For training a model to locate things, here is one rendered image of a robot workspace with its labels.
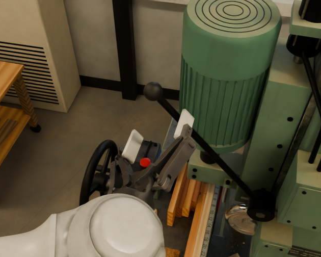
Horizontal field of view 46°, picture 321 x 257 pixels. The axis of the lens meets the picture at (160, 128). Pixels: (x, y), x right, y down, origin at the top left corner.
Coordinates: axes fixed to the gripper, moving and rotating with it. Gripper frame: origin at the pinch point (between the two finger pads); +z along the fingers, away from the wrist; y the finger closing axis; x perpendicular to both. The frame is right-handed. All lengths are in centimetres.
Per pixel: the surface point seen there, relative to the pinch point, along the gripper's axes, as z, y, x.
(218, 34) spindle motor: 6.4, 18.7, 9.0
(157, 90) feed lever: -0.4, 6.6, 8.2
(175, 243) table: -3.8, -23.1, -34.7
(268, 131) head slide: 7.2, 14.0, -15.6
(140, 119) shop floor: 115, -121, -69
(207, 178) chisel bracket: 10.7, -11.3, -28.5
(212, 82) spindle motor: 6.0, 12.0, 1.2
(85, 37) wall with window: 137, -124, -10
